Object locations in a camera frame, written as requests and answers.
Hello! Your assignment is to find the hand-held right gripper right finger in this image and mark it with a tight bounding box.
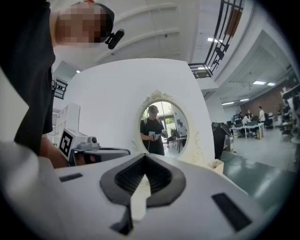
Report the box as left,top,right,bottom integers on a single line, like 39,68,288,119
143,153,282,240

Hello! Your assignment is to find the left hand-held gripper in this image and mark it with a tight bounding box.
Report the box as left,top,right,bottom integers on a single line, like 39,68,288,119
58,128,131,167

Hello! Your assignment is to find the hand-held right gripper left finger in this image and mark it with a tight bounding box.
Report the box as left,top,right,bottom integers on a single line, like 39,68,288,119
39,153,150,240

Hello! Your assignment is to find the person's left forearm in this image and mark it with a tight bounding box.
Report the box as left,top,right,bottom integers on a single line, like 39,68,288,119
39,137,70,169

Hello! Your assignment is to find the person's left hand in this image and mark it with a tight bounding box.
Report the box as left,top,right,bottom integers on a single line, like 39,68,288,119
75,153,97,166

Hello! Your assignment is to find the white shelf unit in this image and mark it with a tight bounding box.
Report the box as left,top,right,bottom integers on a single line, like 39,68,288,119
52,103,81,147

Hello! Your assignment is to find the white organizer box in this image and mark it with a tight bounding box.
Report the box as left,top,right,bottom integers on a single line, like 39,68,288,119
208,158,225,175

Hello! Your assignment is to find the black chair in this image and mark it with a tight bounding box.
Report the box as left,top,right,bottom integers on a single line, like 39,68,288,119
211,121,233,160

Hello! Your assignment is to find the person's black t-shirt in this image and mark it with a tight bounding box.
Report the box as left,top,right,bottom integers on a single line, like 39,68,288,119
0,0,56,157

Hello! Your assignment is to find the white office desk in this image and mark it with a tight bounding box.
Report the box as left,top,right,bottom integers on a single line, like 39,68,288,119
230,123,266,140

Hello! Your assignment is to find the oval white ornate mirror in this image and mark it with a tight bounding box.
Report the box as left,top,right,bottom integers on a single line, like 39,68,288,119
131,90,207,165

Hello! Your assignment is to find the person's head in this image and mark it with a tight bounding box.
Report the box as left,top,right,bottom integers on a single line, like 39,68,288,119
49,0,115,49

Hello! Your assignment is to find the cluttered storage rack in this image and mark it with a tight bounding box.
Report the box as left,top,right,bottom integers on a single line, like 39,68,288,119
276,83,300,143

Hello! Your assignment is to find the thin floor cable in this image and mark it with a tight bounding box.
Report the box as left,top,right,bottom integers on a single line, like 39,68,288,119
221,151,242,166

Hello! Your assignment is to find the black head-worn camera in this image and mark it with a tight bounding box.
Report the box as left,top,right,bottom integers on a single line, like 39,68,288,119
105,28,125,50

